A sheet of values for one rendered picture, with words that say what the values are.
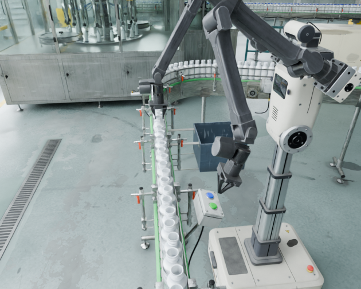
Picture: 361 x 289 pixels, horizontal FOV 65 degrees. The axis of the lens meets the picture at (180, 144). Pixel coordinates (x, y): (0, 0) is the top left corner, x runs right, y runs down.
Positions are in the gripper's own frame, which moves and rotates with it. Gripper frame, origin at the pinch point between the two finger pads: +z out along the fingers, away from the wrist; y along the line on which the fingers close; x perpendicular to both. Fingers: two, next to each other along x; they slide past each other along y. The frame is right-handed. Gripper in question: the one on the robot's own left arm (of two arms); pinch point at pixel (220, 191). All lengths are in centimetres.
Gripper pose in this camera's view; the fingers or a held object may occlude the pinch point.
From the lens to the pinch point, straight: 107.3
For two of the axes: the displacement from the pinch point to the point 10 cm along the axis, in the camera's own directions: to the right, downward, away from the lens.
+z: -3.4, 8.3, 4.4
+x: 9.3, 2.5, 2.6
